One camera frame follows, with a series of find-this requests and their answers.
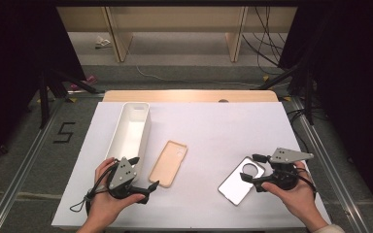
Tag white floor scrap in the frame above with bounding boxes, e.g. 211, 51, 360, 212
95, 35, 112, 48

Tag left hand-held gripper cable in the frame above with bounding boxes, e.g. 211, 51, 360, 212
69, 161, 119, 214

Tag black floor cables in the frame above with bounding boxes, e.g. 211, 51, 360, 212
286, 106, 315, 153

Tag light wooden furniture leg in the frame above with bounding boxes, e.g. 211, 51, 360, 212
224, 7, 250, 63
101, 7, 134, 63

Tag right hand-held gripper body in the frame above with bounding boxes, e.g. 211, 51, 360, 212
261, 148, 315, 192

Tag hand-held gripper cable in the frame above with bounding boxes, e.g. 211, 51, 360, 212
69, 161, 119, 214
292, 166, 319, 195

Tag person's left hand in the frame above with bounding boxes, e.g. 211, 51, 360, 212
86, 157, 147, 227

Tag person's right hand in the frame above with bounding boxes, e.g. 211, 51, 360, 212
260, 160, 329, 232

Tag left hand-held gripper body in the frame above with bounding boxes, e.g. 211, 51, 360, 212
106, 157, 150, 200

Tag dark curtain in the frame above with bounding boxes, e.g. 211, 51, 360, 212
277, 0, 373, 215
0, 0, 86, 171

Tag metal floor rail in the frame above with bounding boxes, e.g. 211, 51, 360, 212
65, 91, 294, 102
290, 96, 372, 233
0, 96, 66, 233

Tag white plastic bin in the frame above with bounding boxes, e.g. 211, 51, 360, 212
105, 101, 153, 183

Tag black stand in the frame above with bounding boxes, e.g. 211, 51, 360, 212
28, 69, 101, 130
254, 64, 319, 126

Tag light wooden furniture panel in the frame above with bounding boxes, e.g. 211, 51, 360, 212
56, 6, 298, 33

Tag pink packet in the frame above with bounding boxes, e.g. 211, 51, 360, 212
69, 75, 98, 91

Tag beige phone case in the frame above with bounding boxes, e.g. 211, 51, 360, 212
148, 139, 188, 189

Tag white table sheet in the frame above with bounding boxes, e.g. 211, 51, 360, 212
51, 101, 333, 229

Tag white floor cable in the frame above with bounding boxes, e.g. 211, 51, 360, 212
135, 65, 260, 88

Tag light wooden table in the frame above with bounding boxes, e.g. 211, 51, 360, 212
102, 89, 280, 104

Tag bundle of black cables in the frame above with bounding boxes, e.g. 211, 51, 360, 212
241, 6, 288, 68

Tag right hand-held gripper cable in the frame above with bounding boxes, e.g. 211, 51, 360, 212
292, 166, 319, 195

